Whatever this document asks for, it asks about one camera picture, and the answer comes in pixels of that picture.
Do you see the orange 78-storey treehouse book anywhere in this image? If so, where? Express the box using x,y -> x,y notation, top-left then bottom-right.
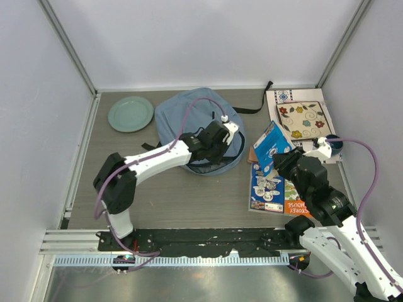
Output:
284,179 -> 312,218

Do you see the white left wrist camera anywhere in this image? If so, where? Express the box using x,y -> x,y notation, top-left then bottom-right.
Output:
221,115 -> 239,145

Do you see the light blue backpack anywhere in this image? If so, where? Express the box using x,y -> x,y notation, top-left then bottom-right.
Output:
142,87 -> 264,176

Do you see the teal round plate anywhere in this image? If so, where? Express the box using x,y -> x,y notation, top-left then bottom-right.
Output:
108,96 -> 154,133

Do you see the slotted cable duct rail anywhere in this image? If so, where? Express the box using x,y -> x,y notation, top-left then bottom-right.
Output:
54,252 -> 290,267

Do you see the yellow 130-storey treehouse book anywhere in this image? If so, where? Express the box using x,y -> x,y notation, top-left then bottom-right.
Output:
253,121 -> 295,176

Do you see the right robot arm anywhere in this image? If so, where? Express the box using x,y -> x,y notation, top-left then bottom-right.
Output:
273,148 -> 402,301

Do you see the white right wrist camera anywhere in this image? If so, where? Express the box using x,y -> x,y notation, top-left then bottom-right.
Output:
304,137 -> 332,164

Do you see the patterned white placemat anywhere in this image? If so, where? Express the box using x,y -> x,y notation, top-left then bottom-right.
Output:
266,89 -> 336,151

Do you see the blue illustrated book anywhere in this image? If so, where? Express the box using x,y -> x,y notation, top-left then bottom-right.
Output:
248,163 -> 285,214

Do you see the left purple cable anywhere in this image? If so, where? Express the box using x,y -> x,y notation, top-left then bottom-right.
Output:
93,96 -> 229,272

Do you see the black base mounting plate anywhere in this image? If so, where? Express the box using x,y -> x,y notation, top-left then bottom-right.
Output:
97,226 -> 312,257

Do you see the dark blue mug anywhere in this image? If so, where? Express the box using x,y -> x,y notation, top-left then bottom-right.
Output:
326,134 -> 343,157

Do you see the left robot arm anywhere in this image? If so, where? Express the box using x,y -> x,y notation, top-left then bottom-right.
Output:
93,120 -> 239,251

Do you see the floral square plate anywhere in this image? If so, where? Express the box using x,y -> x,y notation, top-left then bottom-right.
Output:
276,101 -> 332,141

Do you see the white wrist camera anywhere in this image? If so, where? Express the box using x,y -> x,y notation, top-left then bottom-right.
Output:
304,137 -> 332,164
221,115 -> 239,145

